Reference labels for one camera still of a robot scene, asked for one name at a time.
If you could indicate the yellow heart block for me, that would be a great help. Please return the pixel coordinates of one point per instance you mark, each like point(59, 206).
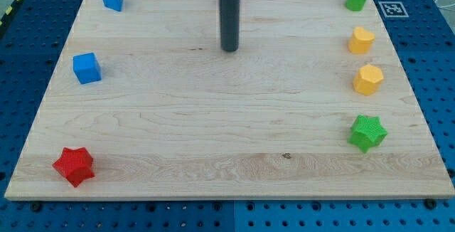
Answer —
point(361, 40)

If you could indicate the wooden board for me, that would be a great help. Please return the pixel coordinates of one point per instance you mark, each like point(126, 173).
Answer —
point(175, 117)

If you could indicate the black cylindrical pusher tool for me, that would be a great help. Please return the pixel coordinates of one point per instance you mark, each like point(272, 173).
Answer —
point(229, 13)

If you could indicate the yellow hexagon block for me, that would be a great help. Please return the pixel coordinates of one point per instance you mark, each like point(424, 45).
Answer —
point(368, 80)

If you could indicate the green star block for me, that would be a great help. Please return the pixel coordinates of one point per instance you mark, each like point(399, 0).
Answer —
point(367, 132)

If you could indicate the blue cube block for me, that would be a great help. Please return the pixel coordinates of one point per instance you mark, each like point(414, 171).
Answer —
point(86, 68)

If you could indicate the red star block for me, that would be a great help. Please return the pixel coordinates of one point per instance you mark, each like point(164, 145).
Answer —
point(75, 165)

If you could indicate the white fiducial marker tag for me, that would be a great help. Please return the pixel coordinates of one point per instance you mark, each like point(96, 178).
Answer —
point(393, 9)

